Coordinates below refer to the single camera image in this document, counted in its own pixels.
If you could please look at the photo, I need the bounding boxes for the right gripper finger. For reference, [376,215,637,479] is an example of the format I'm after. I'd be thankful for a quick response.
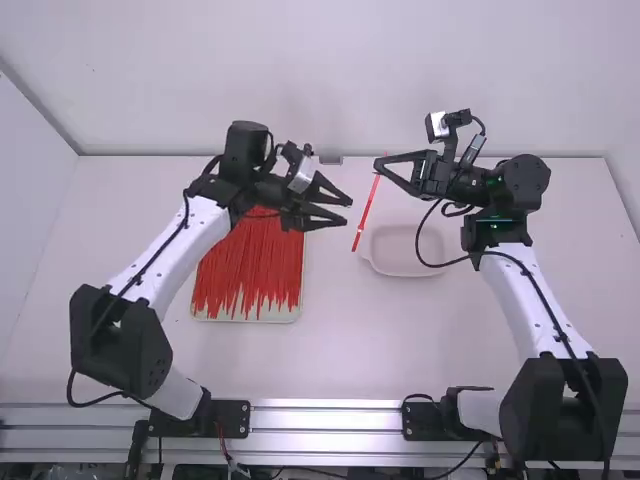
[373,148,437,202]

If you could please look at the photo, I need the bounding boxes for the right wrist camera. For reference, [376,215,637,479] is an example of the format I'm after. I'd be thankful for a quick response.
[424,108,474,146]

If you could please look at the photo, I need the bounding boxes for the row of orange cable ties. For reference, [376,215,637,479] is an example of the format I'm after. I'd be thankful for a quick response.
[192,202,307,321]

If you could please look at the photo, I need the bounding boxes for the white dish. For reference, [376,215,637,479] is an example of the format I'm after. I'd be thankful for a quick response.
[355,225,446,278]

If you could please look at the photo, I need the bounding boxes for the orange cable tie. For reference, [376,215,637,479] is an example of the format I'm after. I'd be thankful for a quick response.
[349,151,389,254]

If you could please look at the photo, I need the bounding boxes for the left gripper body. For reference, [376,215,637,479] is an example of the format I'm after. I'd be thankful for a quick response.
[247,175,321,234]

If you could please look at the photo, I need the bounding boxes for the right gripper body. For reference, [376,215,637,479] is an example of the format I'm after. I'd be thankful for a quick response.
[409,149,479,205]

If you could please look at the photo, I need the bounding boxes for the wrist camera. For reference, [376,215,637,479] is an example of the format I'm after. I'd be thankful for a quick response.
[424,108,474,146]
[285,153,320,194]

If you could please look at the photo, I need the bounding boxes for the pale tray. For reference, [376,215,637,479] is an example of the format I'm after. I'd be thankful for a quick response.
[188,199,307,325]

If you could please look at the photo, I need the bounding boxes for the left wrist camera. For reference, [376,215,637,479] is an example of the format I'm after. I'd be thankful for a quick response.
[285,153,320,194]

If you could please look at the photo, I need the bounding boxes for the silver rails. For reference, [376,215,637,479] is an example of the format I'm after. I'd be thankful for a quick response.
[0,397,640,469]

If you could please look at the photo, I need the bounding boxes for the black cable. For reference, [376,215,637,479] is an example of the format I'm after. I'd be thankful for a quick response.
[66,368,127,409]
[413,198,482,269]

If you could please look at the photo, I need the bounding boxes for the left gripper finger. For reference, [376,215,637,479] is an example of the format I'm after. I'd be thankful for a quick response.
[307,172,354,208]
[292,203,348,234]

